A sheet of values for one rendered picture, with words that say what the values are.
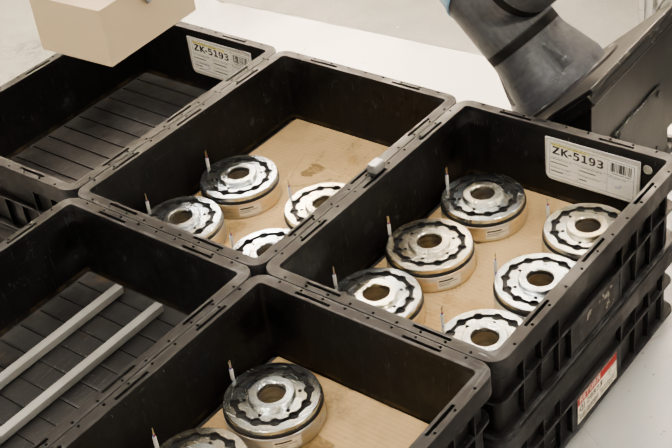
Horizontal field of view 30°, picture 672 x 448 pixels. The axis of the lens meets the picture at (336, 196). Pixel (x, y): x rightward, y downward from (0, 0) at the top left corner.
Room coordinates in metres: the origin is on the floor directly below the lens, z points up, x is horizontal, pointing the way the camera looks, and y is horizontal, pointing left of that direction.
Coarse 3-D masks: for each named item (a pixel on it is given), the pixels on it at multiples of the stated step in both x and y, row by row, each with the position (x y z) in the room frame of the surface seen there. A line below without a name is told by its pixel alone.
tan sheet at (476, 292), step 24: (528, 192) 1.28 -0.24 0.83; (432, 216) 1.26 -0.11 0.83; (528, 216) 1.23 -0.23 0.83; (504, 240) 1.19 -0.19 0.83; (528, 240) 1.18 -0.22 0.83; (384, 264) 1.17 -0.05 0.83; (480, 264) 1.15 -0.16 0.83; (456, 288) 1.11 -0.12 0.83; (480, 288) 1.10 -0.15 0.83; (432, 312) 1.07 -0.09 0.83; (456, 312) 1.07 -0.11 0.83
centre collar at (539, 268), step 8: (520, 272) 1.08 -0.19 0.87; (528, 272) 1.08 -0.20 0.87; (536, 272) 1.08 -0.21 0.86; (544, 272) 1.08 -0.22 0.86; (552, 272) 1.07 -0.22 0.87; (560, 272) 1.07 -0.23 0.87; (520, 280) 1.06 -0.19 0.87; (528, 288) 1.05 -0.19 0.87; (536, 288) 1.05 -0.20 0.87; (544, 288) 1.04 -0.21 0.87; (552, 288) 1.04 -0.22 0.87
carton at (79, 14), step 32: (32, 0) 1.43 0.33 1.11; (64, 0) 1.40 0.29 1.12; (96, 0) 1.39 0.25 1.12; (128, 0) 1.40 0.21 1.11; (160, 0) 1.44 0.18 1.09; (192, 0) 1.48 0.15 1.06; (64, 32) 1.40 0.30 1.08; (96, 32) 1.36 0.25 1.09; (128, 32) 1.39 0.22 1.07; (160, 32) 1.43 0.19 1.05
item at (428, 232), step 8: (416, 232) 1.18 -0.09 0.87; (424, 232) 1.18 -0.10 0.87; (432, 232) 1.17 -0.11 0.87; (440, 232) 1.17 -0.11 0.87; (416, 240) 1.16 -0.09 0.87; (448, 240) 1.15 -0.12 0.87; (416, 248) 1.15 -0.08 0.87; (424, 248) 1.14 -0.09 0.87; (432, 248) 1.14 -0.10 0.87; (440, 248) 1.14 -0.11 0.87
